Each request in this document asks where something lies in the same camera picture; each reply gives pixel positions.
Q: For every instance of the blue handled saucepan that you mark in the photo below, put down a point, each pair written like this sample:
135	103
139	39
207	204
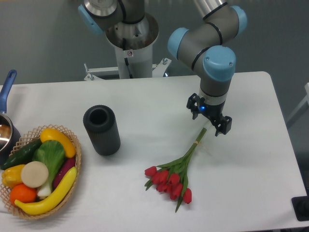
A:
9	135

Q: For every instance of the yellow banana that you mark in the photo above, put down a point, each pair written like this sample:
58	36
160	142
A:
54	199

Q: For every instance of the green cucumber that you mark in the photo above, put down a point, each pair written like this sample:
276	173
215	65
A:
22	156

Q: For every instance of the purple eggplant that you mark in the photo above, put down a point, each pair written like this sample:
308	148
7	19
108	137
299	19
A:
68	164

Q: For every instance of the dark grey ribbed vase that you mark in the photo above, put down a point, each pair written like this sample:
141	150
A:
100	124

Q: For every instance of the black device at table edge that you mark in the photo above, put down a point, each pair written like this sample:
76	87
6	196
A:
301	207

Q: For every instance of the beige round disc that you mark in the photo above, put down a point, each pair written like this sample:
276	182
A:
34	174

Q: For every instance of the orange fruit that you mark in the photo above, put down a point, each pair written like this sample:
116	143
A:
23	193

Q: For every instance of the yellow bell pepper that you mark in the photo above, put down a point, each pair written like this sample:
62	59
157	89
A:
11	177

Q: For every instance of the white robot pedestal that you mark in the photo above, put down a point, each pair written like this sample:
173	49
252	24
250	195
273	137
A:
133	45

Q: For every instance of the red tulip bouquet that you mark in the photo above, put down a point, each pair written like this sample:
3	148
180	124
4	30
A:
172	177

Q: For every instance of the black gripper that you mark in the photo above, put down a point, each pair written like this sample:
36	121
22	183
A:
211	108

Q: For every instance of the white frame at right edge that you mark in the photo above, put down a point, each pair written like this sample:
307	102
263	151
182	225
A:
300	109

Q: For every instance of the woven wicker basket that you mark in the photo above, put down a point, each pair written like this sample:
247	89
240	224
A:
25	139

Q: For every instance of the green bok choy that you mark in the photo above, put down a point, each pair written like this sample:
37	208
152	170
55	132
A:
52	154

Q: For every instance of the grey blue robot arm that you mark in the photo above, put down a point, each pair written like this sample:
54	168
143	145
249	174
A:
202	50

